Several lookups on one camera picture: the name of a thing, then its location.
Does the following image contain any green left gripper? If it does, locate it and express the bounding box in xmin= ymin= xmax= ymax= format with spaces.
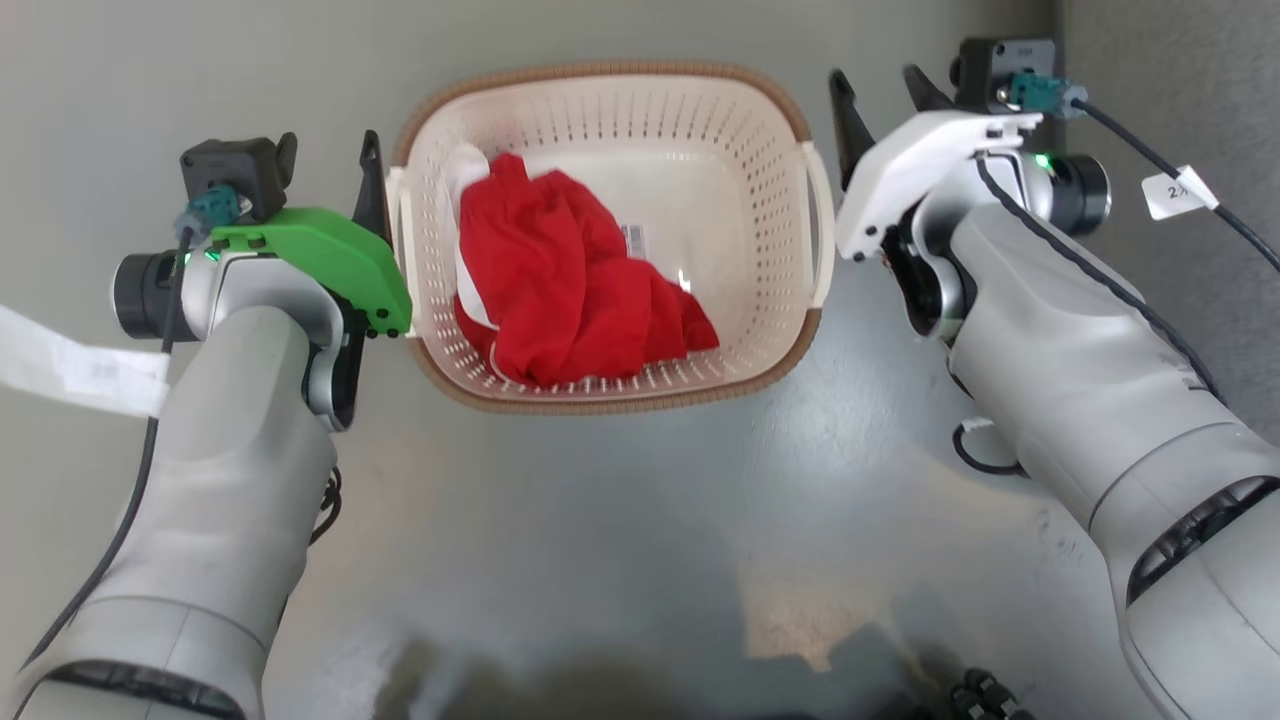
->
xmin=210 ymin=129 xmax=414 ymax=338

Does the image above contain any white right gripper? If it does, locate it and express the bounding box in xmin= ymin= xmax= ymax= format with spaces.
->
xmin=827 ymin=64 xmax=1043 ymax=263

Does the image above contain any cream perforated plastic laundry basket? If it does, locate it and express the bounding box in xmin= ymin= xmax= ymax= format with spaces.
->
xmin=385 ymin=60 xmax=836 ymax=417

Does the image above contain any red garment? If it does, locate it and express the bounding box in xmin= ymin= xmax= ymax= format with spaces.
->
xmin=453 ymin=152 xmax=721 ymax=389

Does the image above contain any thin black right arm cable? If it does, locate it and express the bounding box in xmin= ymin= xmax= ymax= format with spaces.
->
xmin=972 ymin=155 xmax=1227 ymax=406

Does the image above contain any black right camera cable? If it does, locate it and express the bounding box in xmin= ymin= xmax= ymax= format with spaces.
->
xmin=1008 ymin=72 xmax=1280 ymax=273

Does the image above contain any black camera cable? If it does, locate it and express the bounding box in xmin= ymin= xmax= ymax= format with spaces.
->
xmin=14 ymin=185 xmax=253 ymax=677
xmin=1008 ymin=72 xmax=1280 ymax=273

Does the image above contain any small white numbered cable label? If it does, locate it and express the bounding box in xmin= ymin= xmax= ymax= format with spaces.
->
xmin=1141 ymin=164 xmax=1220 ymax=222

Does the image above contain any black left camera cable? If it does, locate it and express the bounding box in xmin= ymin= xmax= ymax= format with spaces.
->
xmin=14 ymin=185 xmax=253 ymax=677

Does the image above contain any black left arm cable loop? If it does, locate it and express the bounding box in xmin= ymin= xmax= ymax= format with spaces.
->
xmin=308 ymin=464 xmax=344 ymax=547

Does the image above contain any long white paper cable label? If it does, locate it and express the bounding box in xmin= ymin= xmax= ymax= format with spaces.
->
xmin=0 ymin=304 xmax=172 ymax=418

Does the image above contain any black cable loop white tag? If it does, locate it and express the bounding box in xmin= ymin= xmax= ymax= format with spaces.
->
xmin=950 ymin=417 xmax=1027 ymax=477

